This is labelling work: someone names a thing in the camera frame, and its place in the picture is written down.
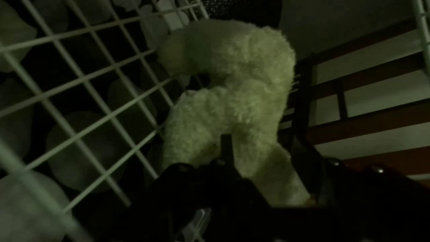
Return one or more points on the wooden bunk bed frame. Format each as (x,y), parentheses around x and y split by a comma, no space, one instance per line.
(367,121)

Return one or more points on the white fluffy plush toy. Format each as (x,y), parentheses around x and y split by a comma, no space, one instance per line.
(233,89)

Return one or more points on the dark dotted bed blanket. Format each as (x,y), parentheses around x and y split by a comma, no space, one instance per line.
(74,150)

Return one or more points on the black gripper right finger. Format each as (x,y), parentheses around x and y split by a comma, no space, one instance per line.
(307,162)

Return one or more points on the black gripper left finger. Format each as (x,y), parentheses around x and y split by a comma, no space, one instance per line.
(227,150)

